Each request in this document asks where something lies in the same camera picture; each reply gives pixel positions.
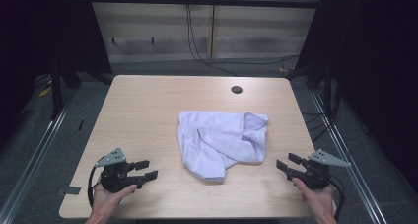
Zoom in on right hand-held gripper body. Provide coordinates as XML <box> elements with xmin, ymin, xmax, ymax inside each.
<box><xmin>291</xmin><ymin>148</ymin><xmax>352</xmax><ymax>190</ymax></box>

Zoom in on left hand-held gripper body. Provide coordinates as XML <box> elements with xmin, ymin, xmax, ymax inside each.
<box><xmin>94</xmin><ymin>147</ymin><xmax>146</xmax><ymax>194</ymax></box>

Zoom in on white printed cloth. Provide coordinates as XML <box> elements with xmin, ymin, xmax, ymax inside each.
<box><xmin>176</xmin><ymin>110</ymin><xmax>269</xmax><ymax>183</ymax></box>

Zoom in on person's left hand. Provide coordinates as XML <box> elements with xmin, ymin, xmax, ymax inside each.
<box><xmin>92</xmin><ymin>184</ymin><xmax>138</xmax><ymax>218</ymax></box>

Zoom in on person's right hand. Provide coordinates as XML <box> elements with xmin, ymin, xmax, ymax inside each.
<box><xmin>291</xmin><ymin>177</ymin><xmax>337</xmax><ymax>219</ymax></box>

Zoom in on grey tape piece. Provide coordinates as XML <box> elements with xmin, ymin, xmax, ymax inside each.
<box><xmin>54</xmin><ymin>186</ymin><xmax>82</xmax><ymax>196</ymax></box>

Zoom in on yellow object on floor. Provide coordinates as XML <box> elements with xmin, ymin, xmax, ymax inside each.
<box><xmin>37</xmin><ymin>85</ymin><xmax>53</xmax><ymax>98</ymax></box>

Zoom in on black curtain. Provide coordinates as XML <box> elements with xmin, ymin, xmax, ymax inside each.
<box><xmin>294</xmin><ymin>0</ymin><xmax>418</xmax><ymax>193</ymax></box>
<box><xmin>0</xmin><ymin>0</ymin><xmax>113</xmax><ymax>149</ymax></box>

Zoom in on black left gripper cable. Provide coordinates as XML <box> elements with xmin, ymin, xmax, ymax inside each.
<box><xmin>87</xmin><ymin>156</ymin><xmax>106</xmax><ymax>208</ymax></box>

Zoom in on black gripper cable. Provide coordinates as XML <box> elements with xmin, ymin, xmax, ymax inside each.
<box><xmin>87</xmin><ymin>156</ymin><xmax>106</xmax><ymax>208</ymax></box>
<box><xmin>328</xmin><ymin>175</ymin><xmax>346</xmax><ymax>223</ymax></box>

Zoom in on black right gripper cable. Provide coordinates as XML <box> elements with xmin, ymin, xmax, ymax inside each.
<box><xmin>328</xmin><ymin>175</ymin><xmax>346</xmax><ymax>223</ymax></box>

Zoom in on metal floor rail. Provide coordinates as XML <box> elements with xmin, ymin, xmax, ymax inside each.
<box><xmin>310</xmin><ymin>91</ymin><xmax>389</xmax><ymax>224</ymax></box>
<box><xmin>0</xmin><ymin>87</ymin><xmax>79</xmax><ymax>224</ymax></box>

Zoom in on black floor cables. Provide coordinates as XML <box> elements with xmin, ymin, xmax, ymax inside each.
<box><xmin>301</xmin><ymin>82</ymin><xmax>341</xmax><ymax>143</ymax></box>

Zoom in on black stand post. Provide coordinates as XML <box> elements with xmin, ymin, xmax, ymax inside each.
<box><xmin>49</xmin><ymin>60</ymin><xmax>64</xmax><ymax>121</ymax></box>

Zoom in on black wall cable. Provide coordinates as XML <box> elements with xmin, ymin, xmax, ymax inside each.
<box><xmin>184</xmin><ymin>0</ymin><xmax>301</xmax><ymax>77</ymax></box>

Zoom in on black horizontal frame bar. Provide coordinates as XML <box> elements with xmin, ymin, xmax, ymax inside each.
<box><xmin>88</xmin><ymin>0</ymin><xmax>321</xmax><ymax>10</ymax></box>

